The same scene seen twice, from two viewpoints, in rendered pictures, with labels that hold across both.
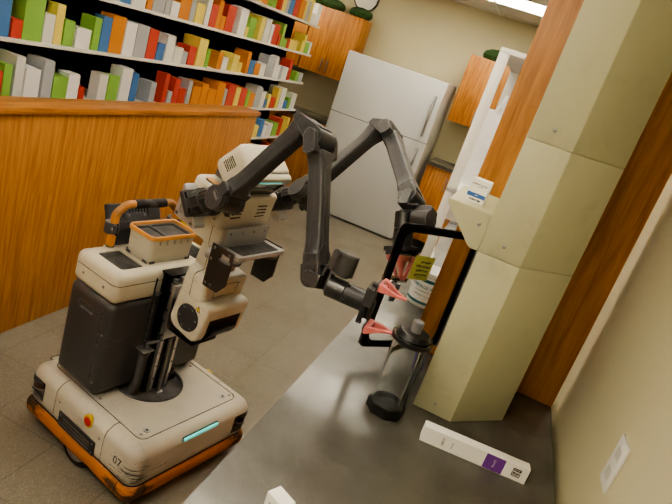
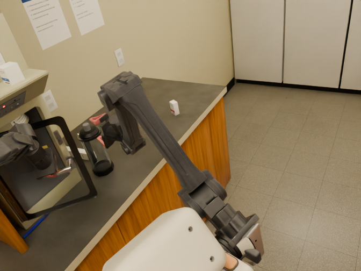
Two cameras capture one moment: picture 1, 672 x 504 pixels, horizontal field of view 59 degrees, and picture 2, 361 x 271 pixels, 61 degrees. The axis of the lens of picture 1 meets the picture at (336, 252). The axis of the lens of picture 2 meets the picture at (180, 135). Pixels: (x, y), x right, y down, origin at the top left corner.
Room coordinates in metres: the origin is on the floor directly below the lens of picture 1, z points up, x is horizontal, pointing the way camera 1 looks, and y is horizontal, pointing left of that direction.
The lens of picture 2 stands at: (2.29, 0.58, 1.86)
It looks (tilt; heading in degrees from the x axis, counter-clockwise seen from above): 35 degrees down; 204
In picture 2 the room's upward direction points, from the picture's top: 11 degrees counter-clockwise
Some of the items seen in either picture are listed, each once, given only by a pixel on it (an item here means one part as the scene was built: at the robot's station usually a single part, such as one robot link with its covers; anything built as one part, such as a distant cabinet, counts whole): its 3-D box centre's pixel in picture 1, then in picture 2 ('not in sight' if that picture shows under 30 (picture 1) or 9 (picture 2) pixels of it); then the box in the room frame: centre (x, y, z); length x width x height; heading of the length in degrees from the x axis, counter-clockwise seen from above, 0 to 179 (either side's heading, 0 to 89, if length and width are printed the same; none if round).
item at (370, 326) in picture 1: (378, 321); (104, 136); (1.39, -0.16, 1.16); 0.09 x 0.07 x 0.07; 76
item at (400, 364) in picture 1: (399, 371); (96, 150); (1.37, -0.25, 1.06); 0.11 x 0.11 x 0.21
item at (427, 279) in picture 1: (419, 289); (41, 172); (1.66, -0.27, 1.19); 0.30 x 0.01 x 0.40; 125
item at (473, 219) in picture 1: (470, 215); (6, 102); (1.62, -0.32, 1.46); 0.32 x 0.12 x 0.10; 167
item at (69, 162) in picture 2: not in sight; (60, 169); (1.65, -0.20, 1.20); 0.10 x 0.05 x 0.03; 125
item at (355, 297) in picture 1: (357, 298); (114, 133); (1.41, -0.09, 1.20); 0.07 x 0.07 x 0.10; 76
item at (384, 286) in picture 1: (387, 297); (99, 123); (1.40, -0.16, 1.23); 0.09 x 0.07 x 0.07; 76
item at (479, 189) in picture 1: (479, 190); (11, 73); (1.56, -0.30, 1.54); 0.05 x 0.05 x 0.06; 72
